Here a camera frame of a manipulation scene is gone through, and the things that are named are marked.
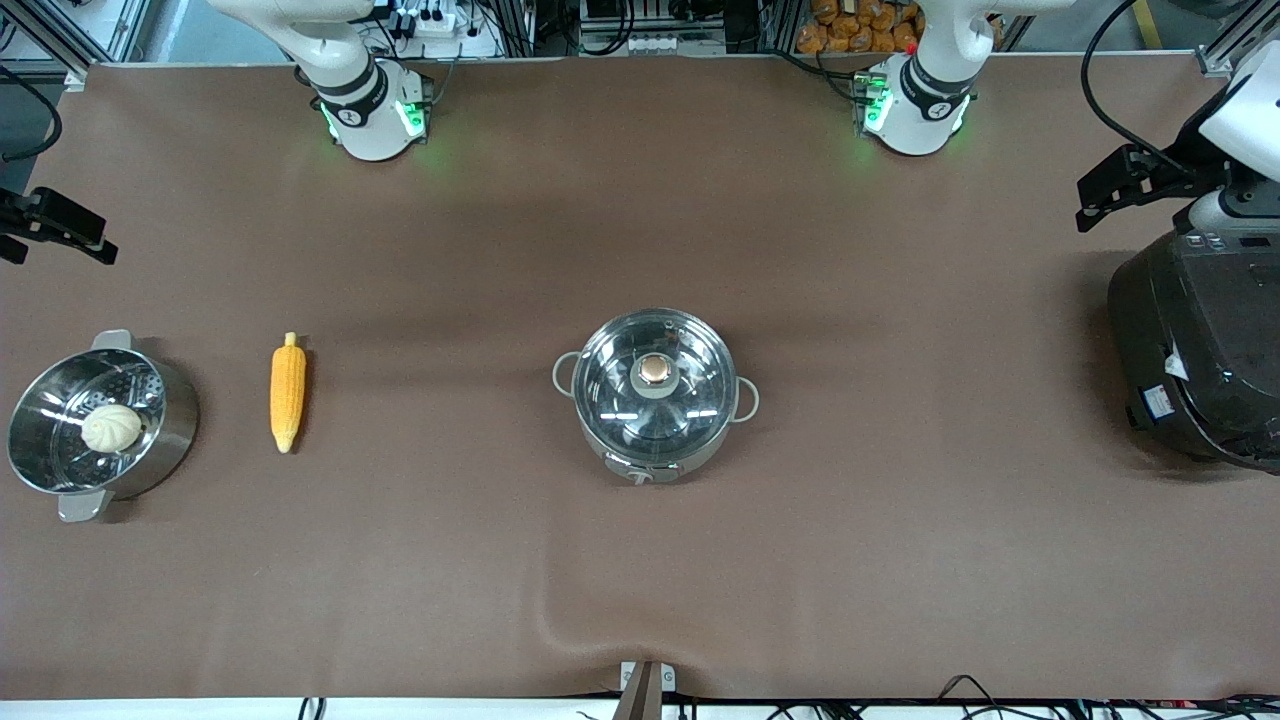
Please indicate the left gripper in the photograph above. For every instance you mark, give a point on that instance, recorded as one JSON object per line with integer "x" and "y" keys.
{"x": 1178, "y": 172}

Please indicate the yellow corn cob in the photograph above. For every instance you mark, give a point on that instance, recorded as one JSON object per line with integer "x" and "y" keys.
{"x": 288, "y": 395}

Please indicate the glass pot lid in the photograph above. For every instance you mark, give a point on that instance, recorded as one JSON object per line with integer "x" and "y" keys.
{"x": 655, "y": 380}

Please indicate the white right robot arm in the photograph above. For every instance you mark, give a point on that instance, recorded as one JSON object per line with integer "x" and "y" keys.
{"x": 365, "y": 105}

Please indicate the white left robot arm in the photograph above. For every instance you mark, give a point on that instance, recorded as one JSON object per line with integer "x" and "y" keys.
{"x": 915, "y": 105}

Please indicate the steel steamer pot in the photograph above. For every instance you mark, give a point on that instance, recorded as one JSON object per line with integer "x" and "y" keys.
{"x": 60, "y": 450}

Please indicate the black rice cooker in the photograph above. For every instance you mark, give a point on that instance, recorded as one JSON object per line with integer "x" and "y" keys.
{"x": 1210, "y": 350}

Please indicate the white steamed bun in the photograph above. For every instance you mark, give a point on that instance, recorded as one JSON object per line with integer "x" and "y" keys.
{"x": 111, "y": 428}

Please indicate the bag of orange bread rolls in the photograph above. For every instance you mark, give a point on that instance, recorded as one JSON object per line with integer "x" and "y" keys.
{"x": 860, "y": 28}

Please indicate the white power strip with plugs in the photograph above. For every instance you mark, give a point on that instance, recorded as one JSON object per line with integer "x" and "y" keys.
{"x": 430, "y": 20}

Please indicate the brown table mat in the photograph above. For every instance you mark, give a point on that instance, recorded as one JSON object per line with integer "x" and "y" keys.
{"x": 900, "y": 570}

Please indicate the aluminium frame profile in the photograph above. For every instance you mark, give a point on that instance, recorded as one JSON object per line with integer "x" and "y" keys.
{"x": 1230, "y": 50}
{"x": 60, "y": 30}

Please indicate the metal bracket on table edge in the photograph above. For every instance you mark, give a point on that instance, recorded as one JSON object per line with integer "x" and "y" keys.
{"x": 647, "y": 685}

